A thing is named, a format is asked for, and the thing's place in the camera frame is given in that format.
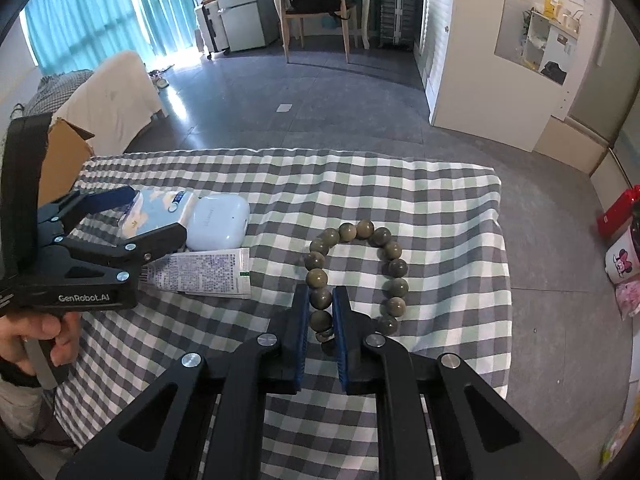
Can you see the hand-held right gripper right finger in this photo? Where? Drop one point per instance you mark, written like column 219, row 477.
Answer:
column 341, row 340

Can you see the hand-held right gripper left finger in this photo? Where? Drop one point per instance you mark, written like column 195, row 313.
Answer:
column 300, row 340

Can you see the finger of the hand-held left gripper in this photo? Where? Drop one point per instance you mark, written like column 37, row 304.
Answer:
column 150, row 242
column 107, row 199

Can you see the blue floral tissue pack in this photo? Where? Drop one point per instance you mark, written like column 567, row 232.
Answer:
column 155, row 210

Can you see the brown cardboard box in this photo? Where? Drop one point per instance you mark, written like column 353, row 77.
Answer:
column 60, row 160

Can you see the white cream tube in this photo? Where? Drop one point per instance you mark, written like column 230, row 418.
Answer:
column 205, row 272

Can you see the light blue earbud case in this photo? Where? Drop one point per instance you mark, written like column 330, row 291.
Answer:
column 217, row 222

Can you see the person's left forearm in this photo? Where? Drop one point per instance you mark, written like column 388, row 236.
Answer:
column 20, row 405

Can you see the person's left hand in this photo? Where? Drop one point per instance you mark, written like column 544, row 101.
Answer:
column 45, row 329

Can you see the bed with cream cover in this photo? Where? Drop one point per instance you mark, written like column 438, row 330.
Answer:
column 120, row 95

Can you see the striped grey blanket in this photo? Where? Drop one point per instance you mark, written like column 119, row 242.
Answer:
column 50, row 92

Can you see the pair of shoes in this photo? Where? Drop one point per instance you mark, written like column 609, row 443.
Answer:
column 159, row 80

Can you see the grey checked cloth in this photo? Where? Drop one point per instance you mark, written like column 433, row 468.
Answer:
column 425, row 240

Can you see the teal window curtain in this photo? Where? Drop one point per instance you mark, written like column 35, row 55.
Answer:
column 160, row 0
column 85, row 15

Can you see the white paper slip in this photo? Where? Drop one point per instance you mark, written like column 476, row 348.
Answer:
column 284, row 107

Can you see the grey suitcase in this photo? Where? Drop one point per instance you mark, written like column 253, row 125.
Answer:
column 210, row 30

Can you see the small white fridge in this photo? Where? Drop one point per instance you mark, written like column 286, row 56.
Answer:
column 247, row 15

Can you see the pink printed bag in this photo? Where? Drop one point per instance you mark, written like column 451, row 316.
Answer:
column 630, row 300

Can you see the white cartoon trash bin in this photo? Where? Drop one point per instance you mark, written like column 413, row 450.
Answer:
column 622, row 260

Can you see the wooden chair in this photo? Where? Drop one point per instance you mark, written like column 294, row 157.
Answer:
column 345, row 15

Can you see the flat cardboard sheets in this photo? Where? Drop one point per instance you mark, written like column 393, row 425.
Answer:
column 570, row 145

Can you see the red fire extinguisher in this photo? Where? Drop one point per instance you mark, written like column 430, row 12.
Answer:
column 617, row 212

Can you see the white washing machine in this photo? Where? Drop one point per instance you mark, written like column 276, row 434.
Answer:
column 617, row 170

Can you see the silver ribbed suitcase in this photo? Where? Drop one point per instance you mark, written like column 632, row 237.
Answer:
column 397, row 7

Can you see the black plastic bag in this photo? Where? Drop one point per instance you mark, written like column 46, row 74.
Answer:
column 554, row 72

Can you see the white kitchen shelf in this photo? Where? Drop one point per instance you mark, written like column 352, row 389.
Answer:
column 547, row 40

